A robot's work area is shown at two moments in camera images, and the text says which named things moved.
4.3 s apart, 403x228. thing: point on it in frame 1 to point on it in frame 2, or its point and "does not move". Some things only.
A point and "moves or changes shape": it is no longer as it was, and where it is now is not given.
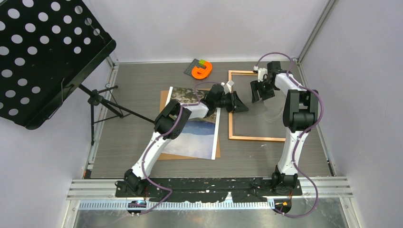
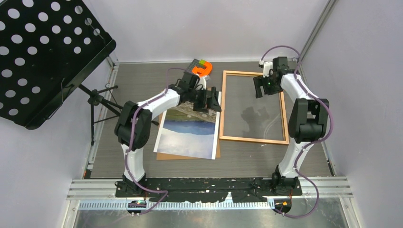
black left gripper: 236,106 to 208,103
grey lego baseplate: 194,62 does not move
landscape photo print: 199,139 does not move
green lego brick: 201,62 does not move
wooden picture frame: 231,74 moves or changes shape
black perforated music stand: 47,48 does not move
